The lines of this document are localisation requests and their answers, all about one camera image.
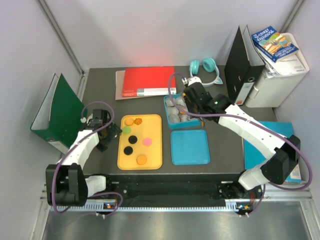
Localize black cookie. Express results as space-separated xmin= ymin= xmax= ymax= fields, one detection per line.
xmin=123 ymin=146 xmax=133 ymax=156
xmin=128 ymin=135 xmax=138 ymax=145

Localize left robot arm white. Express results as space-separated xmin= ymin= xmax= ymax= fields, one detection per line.
xmin=45 ymin=109 xmax=122 ymax=207

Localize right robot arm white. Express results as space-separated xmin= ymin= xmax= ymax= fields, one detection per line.
xmin=182 ymin=77 xmax=301 ymax=198

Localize green cookie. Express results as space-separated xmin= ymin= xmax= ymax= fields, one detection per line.
xmin=122 ymin=126 xmax=132 ymax=135

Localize round tan cookie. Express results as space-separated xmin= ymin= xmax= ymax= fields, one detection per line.
xmin=124 ymin=117 xmax=134 ymax=126

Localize brown flower cookie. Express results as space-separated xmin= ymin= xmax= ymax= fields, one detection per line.
xmin=134 ymin=118 xmax=143 ymax=125

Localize teal cookie tin box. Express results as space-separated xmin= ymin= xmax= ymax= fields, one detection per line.
xmin=164 ymin=95 xmax=201 ymax=130

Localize yellow plastic tray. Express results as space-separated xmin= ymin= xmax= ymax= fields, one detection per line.
xmin=117 ymin=114 xmax=163 ymax=171

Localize teal tin lid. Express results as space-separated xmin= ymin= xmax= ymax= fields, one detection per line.
xmin=170 ymin=129 xmax=211 ymax=166

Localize pink cookie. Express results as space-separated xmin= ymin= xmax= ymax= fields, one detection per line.
xmin=142 ymin=137 xmax=152 ymax=147

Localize teal cat ear headphones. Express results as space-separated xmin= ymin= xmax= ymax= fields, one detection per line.
xmin=187 ymin=57 xmax=223 ymax=88

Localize round orange biscuit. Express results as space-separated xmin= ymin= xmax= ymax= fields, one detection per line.
xmin=136 ymin=154 xmax=147 ymax=166

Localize brown notebook under red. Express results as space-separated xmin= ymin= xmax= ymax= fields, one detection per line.
xmin=115 ymin=70 xmax=135 ymax=101

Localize blue folder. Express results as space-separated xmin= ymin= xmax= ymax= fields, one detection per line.
xmin=243 ymin=121 xmax=302 ymax=183

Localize white storage bin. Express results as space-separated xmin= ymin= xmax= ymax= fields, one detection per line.
xmin=244 ymin=32 xmax=310 ymax=109

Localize blue paperback book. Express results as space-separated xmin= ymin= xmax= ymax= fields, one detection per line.
xmin=251 ymin=26 xmax=299 ymax=63

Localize white papers in bin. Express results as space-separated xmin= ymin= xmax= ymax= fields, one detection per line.
xmin=258 ymin=50 xmax=307 ymax=79

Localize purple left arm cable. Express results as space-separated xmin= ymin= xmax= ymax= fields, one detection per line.
xmin=51 ymin=100 xmax=124 ymax=218

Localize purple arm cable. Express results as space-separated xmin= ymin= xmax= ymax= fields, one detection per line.
xmin=51 ymin=100 xmax=124 ymax=218
xmin=167 ymin=72 xmax=313 ymax=218

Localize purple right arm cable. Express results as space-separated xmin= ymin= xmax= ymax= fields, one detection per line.
xmin=167 ymin=72 xmax=313 ymax=218

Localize green ring binder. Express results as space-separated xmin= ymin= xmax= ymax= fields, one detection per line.
xmin=30 ymin=74 xmax=84 ymax=154

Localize black ring binder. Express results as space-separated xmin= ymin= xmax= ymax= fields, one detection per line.
xmin=224 ymin=27 xmax=265 ymax=106

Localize grey slotted cable duct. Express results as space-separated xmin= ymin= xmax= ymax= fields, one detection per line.
xmin=68 ymin=201 xmax=239 ymax=213

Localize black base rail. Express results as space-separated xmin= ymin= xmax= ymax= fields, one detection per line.
xmin=84 ymin=174 xmax=263 ymax=201

